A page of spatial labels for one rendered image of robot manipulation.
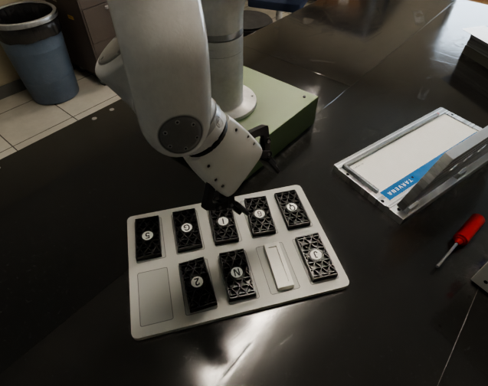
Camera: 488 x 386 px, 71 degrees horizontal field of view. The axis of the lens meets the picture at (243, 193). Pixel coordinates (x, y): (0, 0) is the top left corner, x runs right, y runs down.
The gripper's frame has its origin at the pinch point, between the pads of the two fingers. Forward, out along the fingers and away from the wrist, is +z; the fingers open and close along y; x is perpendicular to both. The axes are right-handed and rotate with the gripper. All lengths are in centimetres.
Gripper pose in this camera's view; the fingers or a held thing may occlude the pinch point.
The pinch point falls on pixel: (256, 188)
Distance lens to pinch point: 60.4
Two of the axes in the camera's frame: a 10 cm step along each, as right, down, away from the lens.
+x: 6.3, 3.4, -7.0
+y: -5.8, 8.0, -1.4
